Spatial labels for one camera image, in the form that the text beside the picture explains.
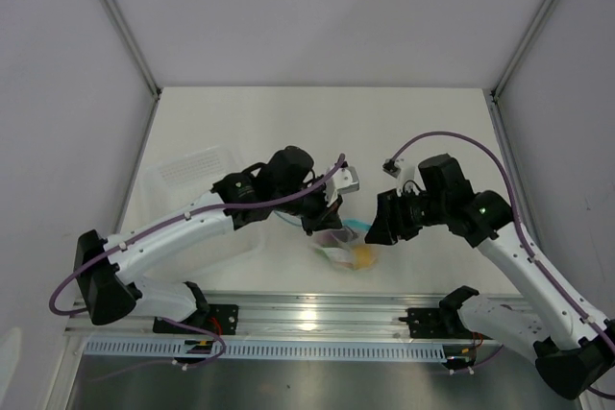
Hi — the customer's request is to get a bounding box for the clear zip top bag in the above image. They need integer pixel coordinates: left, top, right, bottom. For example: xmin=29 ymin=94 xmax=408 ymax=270
xmin=276 ymin=210 xmax=383 ymax=273

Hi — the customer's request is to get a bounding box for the white perforated plastic basket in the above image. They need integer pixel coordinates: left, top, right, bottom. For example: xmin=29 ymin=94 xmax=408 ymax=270
xmin=143 ymin=144 xmax=268 ymax=281

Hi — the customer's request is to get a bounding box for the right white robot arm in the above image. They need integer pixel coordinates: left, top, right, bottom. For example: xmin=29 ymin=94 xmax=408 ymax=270
xmin=365 ymin=154 xmax=614 ymax=400

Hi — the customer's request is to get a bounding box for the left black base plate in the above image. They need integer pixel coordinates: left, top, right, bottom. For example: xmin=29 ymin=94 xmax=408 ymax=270
xmin=153 ymin=304 xmax=239 ymax=336

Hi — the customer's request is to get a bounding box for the aluminium mounting rail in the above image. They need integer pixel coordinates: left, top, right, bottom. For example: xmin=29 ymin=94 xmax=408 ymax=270
xmin=62 ymin=292 xmax=533 ymax=343

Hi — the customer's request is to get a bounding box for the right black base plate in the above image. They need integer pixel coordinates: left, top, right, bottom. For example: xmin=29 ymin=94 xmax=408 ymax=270
xmin=398 ymin=307 xmax=478 ymax=340

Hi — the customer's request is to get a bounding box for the aluminium frame post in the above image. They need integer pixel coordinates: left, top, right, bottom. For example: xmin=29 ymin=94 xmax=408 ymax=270
xmin=99 ymin=0 xmax=161 ymax=99
xmin=490 ymin=0 xmax=561 ymax=102

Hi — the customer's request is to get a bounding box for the white slotted cable duct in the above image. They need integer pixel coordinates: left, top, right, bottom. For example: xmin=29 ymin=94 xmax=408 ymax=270
xmin=85 ymin=337 xmax=447 ymax=363

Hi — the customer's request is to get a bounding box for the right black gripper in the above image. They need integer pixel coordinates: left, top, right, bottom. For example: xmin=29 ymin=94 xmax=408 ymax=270
xmin=364 ymin=186 xmax=448 ymax=246

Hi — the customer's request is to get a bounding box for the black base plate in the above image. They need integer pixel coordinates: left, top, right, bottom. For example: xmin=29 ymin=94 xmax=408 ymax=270
xmin=398 ymin=307 xmax=478 ymax=340
xmin=153 ymin=304 xmax=239 ymax=336

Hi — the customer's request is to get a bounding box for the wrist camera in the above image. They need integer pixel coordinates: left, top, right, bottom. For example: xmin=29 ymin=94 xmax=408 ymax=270
xmin=382 ymin=158 xmax=416 ymax=197
xmin=325 ymin=166 xmax=360 ymax=205

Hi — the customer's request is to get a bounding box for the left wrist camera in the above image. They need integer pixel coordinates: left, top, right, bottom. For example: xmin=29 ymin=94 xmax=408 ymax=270
xmin=325 ymin=166 xmax=360 ymax=205

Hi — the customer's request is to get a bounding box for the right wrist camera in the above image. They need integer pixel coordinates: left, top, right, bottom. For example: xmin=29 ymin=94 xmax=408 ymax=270
xmin=382 ymin=158 xmax=416 ymax=197

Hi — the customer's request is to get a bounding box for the left aluminium frame post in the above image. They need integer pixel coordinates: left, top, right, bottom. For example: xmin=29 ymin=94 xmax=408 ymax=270
xmin=99 ymin=0 xmax=161 ymax=99

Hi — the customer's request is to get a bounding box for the right aluminium frame post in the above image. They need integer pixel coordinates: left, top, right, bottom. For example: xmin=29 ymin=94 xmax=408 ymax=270
xmin=490 ymin=0 xmax=561 ymax=102

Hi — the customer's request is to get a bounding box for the yellow toy lemon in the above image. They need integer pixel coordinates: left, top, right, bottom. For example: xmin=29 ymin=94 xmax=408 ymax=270
xmin=353 ymin=245 xmax=378 ymax=270

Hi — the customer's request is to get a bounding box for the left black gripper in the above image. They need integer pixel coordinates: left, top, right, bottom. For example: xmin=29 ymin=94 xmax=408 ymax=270
xmin=274 ymin=175 xmax=343 ymax=236

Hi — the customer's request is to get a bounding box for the purple toy eggplant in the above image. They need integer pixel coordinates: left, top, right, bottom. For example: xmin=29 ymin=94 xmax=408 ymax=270
xmin=321 ymin=229 xmax=359 ymax=246

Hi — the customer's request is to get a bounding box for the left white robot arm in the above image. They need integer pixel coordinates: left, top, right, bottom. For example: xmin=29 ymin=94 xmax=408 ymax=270
xmin=74 ymin=146 xmax=354 ymax=333

